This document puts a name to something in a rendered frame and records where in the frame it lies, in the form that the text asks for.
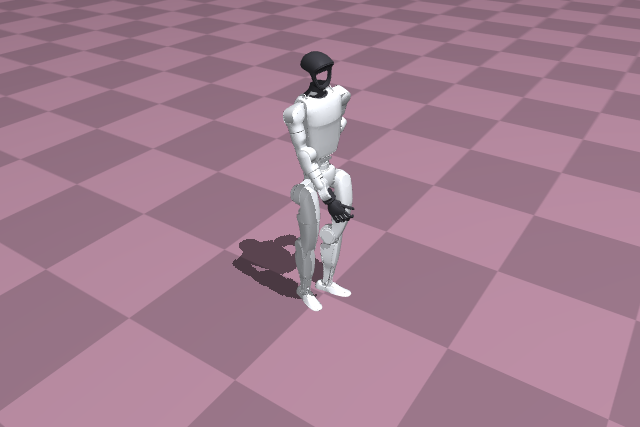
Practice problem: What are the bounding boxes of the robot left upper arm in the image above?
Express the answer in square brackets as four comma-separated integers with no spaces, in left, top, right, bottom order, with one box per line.
[333,85,351,133]

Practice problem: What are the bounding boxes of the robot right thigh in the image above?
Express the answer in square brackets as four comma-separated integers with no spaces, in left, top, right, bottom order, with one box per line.
[290,179,320,255]

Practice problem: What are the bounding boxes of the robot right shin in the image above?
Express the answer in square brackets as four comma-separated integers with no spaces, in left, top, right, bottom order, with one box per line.
[295,239,315,295]

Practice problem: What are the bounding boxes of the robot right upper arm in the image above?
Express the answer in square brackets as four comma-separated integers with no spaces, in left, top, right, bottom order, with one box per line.
[283,102,317,162]

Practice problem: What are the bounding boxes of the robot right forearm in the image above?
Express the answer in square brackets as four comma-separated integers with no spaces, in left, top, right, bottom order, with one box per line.
[298,151,332,201]

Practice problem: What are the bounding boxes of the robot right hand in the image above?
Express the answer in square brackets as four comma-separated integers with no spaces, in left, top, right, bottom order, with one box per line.
[323,188,354,223]

